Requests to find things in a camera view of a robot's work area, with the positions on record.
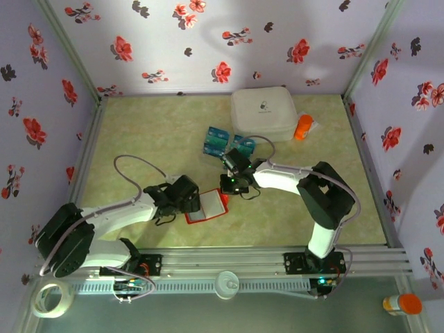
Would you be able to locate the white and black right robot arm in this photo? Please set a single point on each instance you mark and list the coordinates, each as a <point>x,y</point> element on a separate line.
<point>277,177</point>

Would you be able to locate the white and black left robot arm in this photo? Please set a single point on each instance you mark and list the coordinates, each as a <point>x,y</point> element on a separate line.
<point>118,215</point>

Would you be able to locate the blue VIP card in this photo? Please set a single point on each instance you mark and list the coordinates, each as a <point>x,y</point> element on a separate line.
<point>237,139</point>
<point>213,149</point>
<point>218,132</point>

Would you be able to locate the white square storage case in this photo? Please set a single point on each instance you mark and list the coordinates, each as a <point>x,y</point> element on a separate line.
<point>263,111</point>

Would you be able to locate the green circuit board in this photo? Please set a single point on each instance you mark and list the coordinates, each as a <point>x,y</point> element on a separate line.
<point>133,285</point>

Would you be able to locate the orange pill bottle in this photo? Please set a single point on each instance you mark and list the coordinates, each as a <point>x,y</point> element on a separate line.
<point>303,126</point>

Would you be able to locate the white paper leaflet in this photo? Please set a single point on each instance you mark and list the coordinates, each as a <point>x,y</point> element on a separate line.
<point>315,124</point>

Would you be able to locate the small controller board green light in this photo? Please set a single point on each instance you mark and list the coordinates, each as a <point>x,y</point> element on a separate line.
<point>322,281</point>

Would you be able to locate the clear tape roll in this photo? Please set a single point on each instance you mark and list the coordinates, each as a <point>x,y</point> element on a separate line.
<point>68,298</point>

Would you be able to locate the bottle with orange lid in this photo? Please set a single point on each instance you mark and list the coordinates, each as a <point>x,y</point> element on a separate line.
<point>409,304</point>

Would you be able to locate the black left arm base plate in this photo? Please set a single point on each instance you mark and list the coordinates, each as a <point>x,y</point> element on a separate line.
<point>152,263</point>

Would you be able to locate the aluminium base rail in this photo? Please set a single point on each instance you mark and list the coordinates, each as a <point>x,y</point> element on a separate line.
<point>222,260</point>

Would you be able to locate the aluminium table side rail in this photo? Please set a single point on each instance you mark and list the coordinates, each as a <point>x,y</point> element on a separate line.
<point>87,156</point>
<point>370,173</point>

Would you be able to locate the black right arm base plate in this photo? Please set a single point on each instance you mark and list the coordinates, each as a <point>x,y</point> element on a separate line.
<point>295,263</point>

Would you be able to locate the aluminium frame post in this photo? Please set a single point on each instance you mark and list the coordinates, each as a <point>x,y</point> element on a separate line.
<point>73,52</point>
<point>372,52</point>

